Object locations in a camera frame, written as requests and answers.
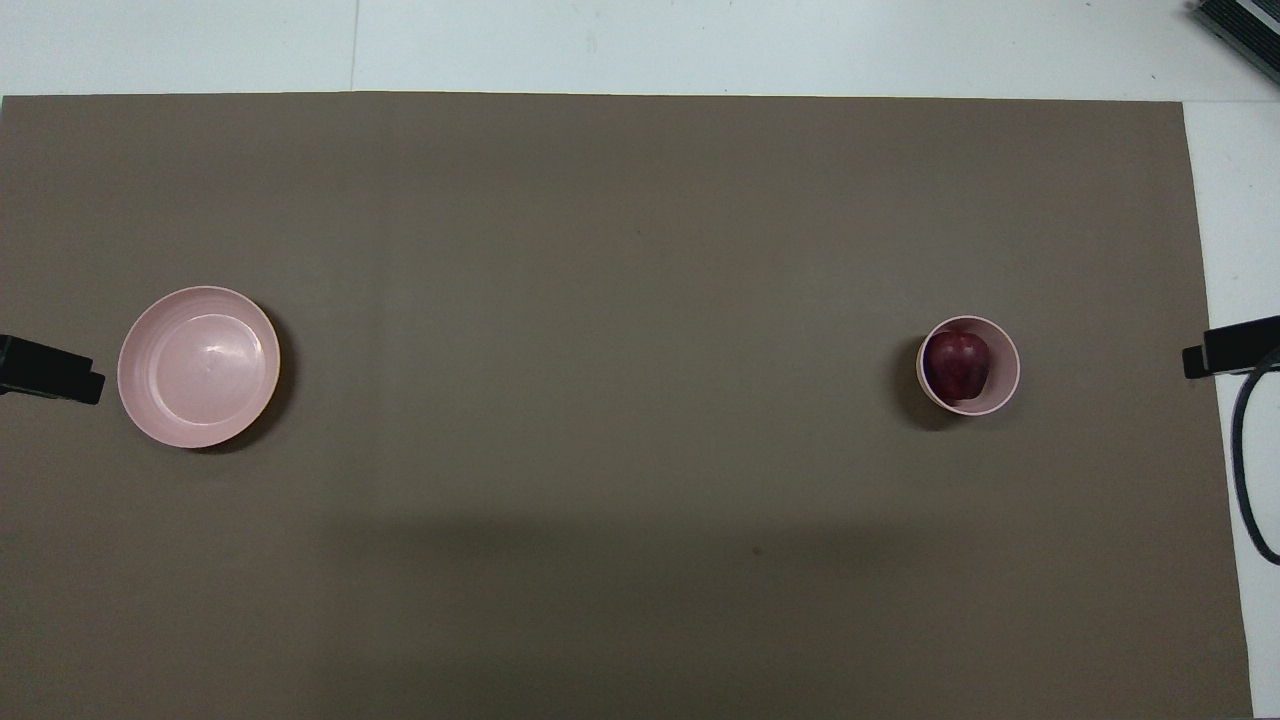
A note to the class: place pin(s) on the grey ribbed metal box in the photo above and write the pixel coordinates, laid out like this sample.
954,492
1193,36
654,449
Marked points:
1250,30

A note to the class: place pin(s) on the pink bowl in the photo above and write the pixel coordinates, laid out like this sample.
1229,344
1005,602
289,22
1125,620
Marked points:
1005,385

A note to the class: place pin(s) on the dark red apple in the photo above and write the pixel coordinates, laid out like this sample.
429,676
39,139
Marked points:
957,365

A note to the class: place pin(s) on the brown table mat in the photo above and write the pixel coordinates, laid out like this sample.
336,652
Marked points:
600,300

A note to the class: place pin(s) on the pink plate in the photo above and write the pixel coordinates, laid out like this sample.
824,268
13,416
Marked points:
198,365

